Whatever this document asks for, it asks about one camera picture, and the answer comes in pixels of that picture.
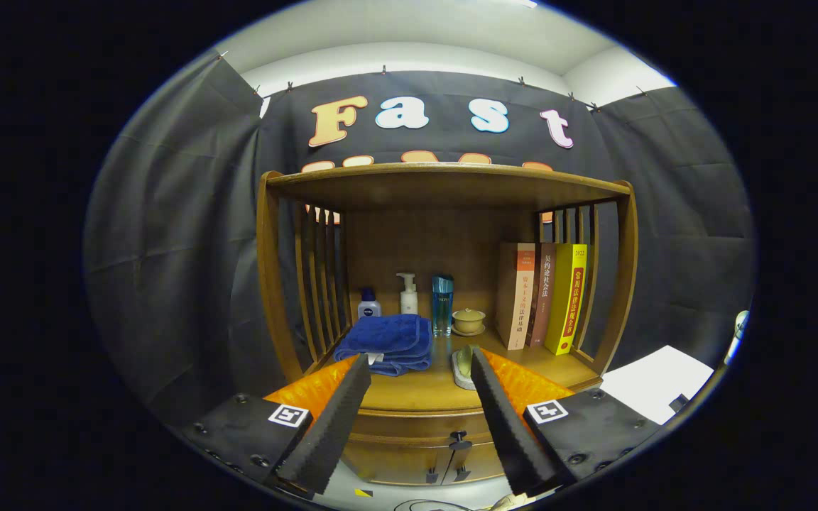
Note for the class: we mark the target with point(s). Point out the white pump bottle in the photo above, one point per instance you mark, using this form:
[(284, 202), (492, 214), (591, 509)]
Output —
[(409, 301)]

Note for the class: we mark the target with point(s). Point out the beige lidded teacup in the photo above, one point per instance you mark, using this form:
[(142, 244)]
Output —
[(468, 321)]

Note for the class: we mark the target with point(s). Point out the white desk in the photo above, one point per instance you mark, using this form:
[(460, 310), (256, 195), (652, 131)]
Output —
[(657, 380)]

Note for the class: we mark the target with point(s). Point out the pale rounded floor object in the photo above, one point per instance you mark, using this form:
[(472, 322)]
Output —
[(508, 502)]

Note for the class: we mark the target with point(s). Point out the orange and white book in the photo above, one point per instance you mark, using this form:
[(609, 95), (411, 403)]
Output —
[(519, 298)]

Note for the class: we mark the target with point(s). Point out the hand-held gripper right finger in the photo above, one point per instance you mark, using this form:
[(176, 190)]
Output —
[(512, 433)]

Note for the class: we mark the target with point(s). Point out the wooden cabinet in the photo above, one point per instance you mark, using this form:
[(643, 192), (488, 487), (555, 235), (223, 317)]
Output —
[(423, 248)]

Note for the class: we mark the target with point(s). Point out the yellow book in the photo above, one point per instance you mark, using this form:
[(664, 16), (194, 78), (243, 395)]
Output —
[(566, 298)]

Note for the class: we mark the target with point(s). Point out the blue glass bottle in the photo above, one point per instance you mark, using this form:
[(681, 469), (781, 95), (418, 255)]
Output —
[(442, 309)]

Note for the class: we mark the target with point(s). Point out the wooden drawer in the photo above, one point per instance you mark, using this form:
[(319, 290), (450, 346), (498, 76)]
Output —
[(409, 426)]

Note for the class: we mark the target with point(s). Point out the green soap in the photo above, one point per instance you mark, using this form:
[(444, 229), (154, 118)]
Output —
[(462, 369)]

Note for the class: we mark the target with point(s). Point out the folded blue towel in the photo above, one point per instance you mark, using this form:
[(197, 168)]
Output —
[(388, 341)]

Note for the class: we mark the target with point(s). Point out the brown book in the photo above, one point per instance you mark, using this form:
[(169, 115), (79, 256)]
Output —
[(544, 298)]

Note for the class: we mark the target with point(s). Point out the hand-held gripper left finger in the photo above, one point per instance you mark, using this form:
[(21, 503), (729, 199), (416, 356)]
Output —
[(334, 433)]

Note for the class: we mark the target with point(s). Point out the small white bottle blue cap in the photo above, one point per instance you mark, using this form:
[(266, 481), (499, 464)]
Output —
[(369, 309)]

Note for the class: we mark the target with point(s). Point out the white green device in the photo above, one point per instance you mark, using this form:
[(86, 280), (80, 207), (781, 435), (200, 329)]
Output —
[(738, 326)]

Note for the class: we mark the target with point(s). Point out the wooden countertop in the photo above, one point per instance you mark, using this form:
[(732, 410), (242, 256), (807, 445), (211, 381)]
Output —
[(423, 390)]

